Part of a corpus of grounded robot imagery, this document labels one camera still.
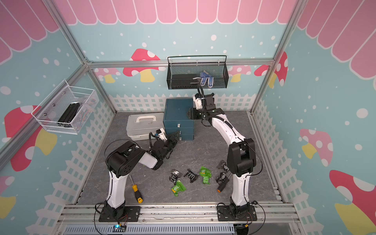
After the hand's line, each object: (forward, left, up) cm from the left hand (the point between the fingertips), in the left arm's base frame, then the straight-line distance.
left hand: (181, 132), depth 93 cm
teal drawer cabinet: (+4, +3, +9) cm, 10 cm away
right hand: (+8, -5, +10) cm, 14 cm away
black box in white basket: (-8, +53, +24) cm, 58 cm away
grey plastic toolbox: (+4, +29, 0) cm, 29 cm away
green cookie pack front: (-31, 0, -10) cm, 33 cm away
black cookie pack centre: (-24, -6, -10) cm, 27 cm away
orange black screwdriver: (-29, -25, -10) cm, 39 cm away
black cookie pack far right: (-17, -26, -11) cm, 33 cm away
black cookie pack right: (-25, -24, -9) cm, 36 cm away
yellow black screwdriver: (-36, +22, -11) cm, 43 cm away
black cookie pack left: (-23, +3, -11) cm, 26 cm away
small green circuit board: (-50, +29, -14) cm, 59 cm away
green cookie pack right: (-23, -15, -9) cm, 29 cm away
